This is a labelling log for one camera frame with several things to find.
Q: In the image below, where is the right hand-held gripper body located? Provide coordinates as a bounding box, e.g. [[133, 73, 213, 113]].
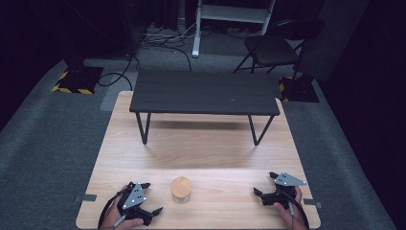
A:
[[260, 172, 307, 209]]

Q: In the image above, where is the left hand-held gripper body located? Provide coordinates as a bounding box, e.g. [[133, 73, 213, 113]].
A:
[[117, 181, 154, 226]]

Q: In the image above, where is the person's left hand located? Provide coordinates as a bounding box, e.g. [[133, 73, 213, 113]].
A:
[[100, 185, 145, 230]]

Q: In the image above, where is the person's right hand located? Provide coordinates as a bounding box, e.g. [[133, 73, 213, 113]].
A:
[[272, 186, 308, 230]]

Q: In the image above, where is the glass jar with wooden lid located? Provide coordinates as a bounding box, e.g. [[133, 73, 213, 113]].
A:
[[169, 175, 193, 205]]

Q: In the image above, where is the black base with striped tape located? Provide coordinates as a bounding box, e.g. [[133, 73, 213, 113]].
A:
[[51, 65, 105, 96], [278, 74, 321, 104]]

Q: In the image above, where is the black low shelf with legs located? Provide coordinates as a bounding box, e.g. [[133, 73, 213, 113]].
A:
[[128, 70, 282, 147]]

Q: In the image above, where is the black folding chair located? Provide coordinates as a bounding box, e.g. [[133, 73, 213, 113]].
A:
[[233, 18, 324, 79]]

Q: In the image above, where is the grey upright panel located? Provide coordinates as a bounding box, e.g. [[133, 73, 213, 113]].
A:
[[293, 0, 372, 82]]

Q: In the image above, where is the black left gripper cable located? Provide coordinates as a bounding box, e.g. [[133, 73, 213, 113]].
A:
[[97, 187, 129, 230]]

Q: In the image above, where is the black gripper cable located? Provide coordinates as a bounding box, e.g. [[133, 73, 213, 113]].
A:
[[97, 187, 129, 230], [282, 191, 311, 230]]

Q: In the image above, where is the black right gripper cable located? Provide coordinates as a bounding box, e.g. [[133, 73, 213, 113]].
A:
[[282, 191, 311, 230]]

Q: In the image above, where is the black looped floor cable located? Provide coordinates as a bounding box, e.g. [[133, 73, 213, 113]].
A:
[[97, 53, 142, 92]]

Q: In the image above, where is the bundle of floor cables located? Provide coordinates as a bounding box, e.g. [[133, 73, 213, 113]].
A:
[[139, 21, 200, 72]]

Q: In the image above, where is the white metal stand frame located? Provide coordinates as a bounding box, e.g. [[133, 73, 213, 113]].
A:
[[191, 0, 278, 59]]

